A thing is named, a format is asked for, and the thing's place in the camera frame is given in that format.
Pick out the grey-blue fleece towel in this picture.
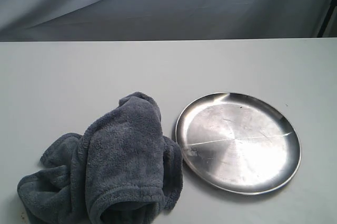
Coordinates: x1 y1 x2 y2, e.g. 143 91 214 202
17 92 183 223

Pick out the round stainless steel plate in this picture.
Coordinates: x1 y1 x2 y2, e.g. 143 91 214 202
175 92 302 195

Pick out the grey fabric backdrop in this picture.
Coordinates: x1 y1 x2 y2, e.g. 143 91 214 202
1 0 329 42

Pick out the black backdrop stand pole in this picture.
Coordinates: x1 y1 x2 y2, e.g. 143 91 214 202
316 0 336 38

